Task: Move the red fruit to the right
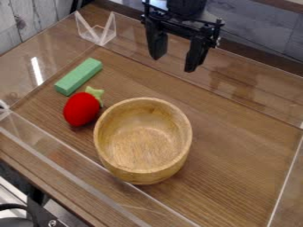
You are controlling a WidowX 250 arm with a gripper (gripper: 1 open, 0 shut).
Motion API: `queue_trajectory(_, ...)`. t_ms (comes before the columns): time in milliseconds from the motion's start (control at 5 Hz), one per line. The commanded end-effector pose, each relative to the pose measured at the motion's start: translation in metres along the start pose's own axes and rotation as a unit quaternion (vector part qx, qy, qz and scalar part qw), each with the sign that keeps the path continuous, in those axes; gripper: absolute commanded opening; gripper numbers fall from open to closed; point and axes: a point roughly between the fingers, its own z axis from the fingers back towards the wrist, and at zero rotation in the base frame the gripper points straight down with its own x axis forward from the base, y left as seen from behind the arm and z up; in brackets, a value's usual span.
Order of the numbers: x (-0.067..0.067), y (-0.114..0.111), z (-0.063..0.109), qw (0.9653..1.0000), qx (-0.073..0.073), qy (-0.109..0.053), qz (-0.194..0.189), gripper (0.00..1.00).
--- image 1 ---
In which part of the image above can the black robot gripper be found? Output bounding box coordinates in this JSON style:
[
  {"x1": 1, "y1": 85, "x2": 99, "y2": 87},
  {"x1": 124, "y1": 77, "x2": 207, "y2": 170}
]
[{"x1": 141, "y1": 0, "x2": 224, "y2": 73}]

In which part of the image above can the red plush strawberry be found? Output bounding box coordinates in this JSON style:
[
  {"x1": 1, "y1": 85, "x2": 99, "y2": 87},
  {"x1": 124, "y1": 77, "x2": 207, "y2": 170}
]
[{"x1": 63, "y1": 86, "x2": 105, "y2": 127}]

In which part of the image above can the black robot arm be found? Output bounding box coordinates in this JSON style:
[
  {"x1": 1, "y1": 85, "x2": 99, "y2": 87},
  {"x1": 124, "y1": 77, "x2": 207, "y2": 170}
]
[{"x1": 141, "y1": 0, "x2": 224, "y2": 73}]

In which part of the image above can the green rectangular block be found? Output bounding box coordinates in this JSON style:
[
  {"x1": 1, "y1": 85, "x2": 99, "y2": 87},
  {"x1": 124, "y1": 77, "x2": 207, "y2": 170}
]
[{"x1": 55, "y1": 58, "x2": 103, "y2": 96}]

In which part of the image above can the wooden bowl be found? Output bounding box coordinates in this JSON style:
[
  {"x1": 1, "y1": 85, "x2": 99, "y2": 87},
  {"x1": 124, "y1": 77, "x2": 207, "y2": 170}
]
[{"x1": 93, "y1": 97, "x2": 193, "y2": 184}]

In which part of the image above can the clear acrylic corner bracket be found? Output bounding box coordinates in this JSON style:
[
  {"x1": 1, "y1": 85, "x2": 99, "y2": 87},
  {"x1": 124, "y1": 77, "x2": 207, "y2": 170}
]
[{"x1": 75, "y1": 12, "x2": 116, "y2": 46}]

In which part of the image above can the black metal stand bracket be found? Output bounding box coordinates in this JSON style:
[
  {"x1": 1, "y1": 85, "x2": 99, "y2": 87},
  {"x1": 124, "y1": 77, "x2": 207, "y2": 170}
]
[{"x1": 26, "y1": 198, "x2": 67, "y2": 227}]

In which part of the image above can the black cable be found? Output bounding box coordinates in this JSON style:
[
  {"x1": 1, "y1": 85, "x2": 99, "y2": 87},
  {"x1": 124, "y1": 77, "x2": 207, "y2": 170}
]
[{"x1": 0, "y1": 203, "x2": 29, "y2": 213}]

